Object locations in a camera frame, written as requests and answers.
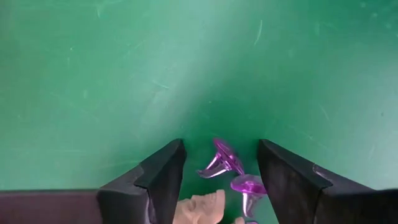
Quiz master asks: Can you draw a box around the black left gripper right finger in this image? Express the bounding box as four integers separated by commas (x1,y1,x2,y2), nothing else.
257,138,398,224

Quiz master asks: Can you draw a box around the cream plastic skull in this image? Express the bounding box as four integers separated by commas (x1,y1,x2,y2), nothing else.
172,189,226,224

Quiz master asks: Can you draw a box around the purple plastic witch hat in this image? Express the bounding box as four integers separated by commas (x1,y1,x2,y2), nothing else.
197,138,246,179
229,174,267,218

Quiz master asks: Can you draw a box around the green table mat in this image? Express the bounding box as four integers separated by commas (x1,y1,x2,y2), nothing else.
0,0,398,224

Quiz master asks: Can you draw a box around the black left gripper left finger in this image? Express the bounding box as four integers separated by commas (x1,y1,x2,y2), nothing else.
0,138,188,224

